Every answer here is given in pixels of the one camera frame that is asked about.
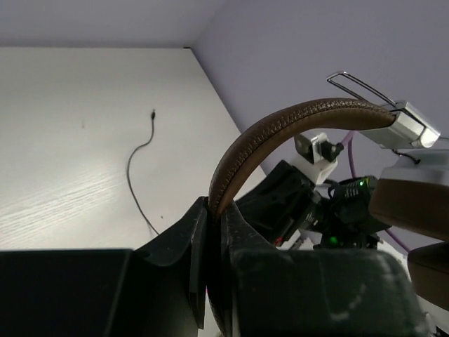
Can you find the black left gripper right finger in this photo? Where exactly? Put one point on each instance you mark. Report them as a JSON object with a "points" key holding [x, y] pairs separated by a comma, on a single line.
{"points": [[255, 289]]}

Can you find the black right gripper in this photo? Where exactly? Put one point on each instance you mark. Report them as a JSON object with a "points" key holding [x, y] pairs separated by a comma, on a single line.
{"points": [[276, 206]]}

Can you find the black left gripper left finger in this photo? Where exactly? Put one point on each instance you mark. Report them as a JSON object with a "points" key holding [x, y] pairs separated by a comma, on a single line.
{"points": [[156, 290]]}

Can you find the brown silver headphones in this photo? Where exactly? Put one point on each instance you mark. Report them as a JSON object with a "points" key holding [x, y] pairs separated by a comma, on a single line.
{"points": [[412, 195]]}

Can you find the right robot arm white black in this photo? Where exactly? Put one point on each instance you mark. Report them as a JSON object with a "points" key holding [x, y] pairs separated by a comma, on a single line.
{"points": [[342, 217]]}

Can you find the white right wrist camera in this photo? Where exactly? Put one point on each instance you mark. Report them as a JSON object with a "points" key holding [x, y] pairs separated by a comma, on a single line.
{"points": [[316, 158]]}

